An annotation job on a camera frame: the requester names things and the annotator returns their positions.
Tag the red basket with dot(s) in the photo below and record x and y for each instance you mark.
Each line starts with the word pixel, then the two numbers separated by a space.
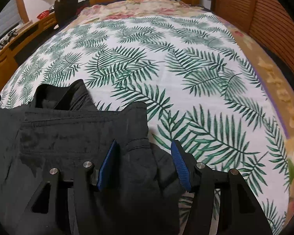
pixel 43 15

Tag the palm leaf bed sheet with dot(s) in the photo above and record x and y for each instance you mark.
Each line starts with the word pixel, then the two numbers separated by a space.
pixel 197 82

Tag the louvred wooden wardrobe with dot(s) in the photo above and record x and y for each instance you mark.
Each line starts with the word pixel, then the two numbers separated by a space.
pixel 266 21

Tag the grey window blind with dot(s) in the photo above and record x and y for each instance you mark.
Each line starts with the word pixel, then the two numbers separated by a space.
pixel 9 17

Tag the black zip jacket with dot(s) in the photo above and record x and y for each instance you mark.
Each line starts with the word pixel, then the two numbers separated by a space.
pixel 62 128

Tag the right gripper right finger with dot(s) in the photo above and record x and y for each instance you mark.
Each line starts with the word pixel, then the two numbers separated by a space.
pixel 240 211

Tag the dark wooden chair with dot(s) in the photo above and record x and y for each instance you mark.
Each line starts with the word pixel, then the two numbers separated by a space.
pixel 64 10

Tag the floral blanket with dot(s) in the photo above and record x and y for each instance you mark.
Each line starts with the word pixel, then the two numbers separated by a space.
pixel 275 80

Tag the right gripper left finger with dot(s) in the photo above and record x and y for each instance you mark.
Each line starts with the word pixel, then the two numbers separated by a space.
pixel 47 212

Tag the wooden desk cabinet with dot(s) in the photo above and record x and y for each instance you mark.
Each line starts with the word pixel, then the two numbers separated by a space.
pixel 16 52

